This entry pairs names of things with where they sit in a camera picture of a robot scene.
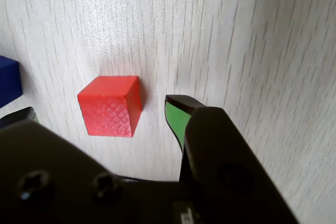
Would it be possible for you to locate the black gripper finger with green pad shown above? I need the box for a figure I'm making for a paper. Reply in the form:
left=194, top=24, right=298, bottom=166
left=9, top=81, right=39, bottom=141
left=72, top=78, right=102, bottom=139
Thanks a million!
left=164, top=94, right=300, bottom=224
left=0, top=106, right=132, bottom=224

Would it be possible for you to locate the red cube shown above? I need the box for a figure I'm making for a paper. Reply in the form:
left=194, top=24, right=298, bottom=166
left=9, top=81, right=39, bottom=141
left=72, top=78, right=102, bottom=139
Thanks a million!
left=77, top=76, right=143, bottom=139

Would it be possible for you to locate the blue cube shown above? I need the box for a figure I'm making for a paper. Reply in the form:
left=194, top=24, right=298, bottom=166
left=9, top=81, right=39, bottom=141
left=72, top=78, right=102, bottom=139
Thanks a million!
left=0, top=55, right=23, bottom=109

